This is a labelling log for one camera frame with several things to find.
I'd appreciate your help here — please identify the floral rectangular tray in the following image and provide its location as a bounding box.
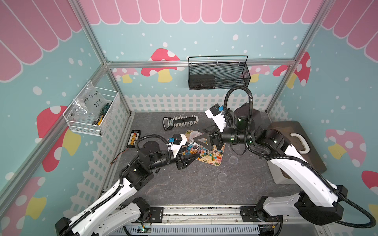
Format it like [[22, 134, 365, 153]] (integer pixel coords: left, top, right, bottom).
[[185, 130, 226, 166]]

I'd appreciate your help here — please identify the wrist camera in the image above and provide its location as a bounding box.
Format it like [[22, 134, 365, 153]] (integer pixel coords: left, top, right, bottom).
[[205, 104, 226, 133], [168, 134, 187, 158]]

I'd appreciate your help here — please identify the white wire basket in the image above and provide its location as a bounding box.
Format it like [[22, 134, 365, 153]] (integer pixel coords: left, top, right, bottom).
[[63, 81, 120, 137]]

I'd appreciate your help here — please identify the clear plastic zip bag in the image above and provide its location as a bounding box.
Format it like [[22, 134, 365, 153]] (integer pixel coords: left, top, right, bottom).
[[71, 82, 111, 124]]

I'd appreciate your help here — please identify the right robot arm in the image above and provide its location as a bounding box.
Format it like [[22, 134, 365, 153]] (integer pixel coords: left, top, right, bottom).
[[195, 86, 377, 229]]

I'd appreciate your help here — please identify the green tool in basket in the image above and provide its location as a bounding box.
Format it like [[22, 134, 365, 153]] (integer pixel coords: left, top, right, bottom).
[[92, 103, 111, 126]]

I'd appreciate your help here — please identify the black wire mesh basket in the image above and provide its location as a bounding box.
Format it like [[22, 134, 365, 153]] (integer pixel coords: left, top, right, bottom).
[[188, 55, 251, 89]]

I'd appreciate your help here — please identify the brown plastic toolbox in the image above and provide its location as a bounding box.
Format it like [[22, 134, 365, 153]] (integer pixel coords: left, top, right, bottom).
[[268, 121, 327, 184]]

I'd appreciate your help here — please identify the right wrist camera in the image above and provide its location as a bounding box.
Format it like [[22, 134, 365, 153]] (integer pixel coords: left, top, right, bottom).
[[205, 104, 226, 133]]

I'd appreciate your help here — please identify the clear candy jar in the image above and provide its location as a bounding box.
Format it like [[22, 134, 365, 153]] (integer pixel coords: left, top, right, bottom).
[[185, 130, 203, 154]]

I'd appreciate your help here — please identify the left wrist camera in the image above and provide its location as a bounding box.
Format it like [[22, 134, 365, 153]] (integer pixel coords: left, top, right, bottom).
[[168, 134, 187, 158]]

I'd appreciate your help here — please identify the black box in basket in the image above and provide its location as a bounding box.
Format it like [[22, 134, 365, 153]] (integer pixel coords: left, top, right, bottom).
[[188, 74, 216, 90]]

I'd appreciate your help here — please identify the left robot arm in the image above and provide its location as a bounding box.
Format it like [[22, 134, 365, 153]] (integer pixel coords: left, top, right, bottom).
[[55, 134, 200, 236]]

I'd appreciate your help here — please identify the black parallel charging board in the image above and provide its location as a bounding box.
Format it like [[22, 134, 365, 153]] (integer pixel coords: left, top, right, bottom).
[[127, 130, 141, 148]]

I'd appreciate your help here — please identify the black socket holder rail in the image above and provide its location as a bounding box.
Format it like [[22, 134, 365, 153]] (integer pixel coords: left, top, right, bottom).
[[162, 115, 199, 131]]

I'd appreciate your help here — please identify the pile of lollipops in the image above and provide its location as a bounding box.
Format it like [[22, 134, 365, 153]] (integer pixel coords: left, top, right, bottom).
[[197, 147, 224, 166]]

